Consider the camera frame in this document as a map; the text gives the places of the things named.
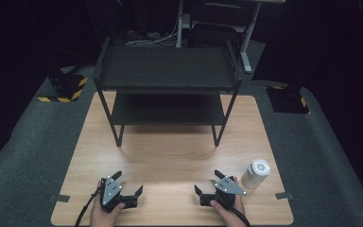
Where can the black chair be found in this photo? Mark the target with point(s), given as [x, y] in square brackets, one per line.
[214, 35]

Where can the person's right hand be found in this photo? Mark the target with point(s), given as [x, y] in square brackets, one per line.
[231, 217]

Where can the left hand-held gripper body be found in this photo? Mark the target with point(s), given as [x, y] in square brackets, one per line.
[111, 190]

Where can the grey tape strip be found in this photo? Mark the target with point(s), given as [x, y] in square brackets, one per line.
[284, 195]
[60, 198]

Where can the white metal desk frame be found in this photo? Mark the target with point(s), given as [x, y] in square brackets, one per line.
[247, 60]

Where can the black yellow striped stand base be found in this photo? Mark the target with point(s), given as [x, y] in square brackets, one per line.
[287, 101]
[66, 85]

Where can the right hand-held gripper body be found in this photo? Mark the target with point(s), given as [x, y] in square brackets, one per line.
[227, 187]

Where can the black two-tier shelf rack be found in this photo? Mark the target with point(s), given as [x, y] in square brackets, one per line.
[167, 67]

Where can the white cylindrical can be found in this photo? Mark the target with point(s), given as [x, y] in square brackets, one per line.
[254, 176]

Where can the person's left hand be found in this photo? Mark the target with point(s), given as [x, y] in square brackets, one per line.
[102, 217]

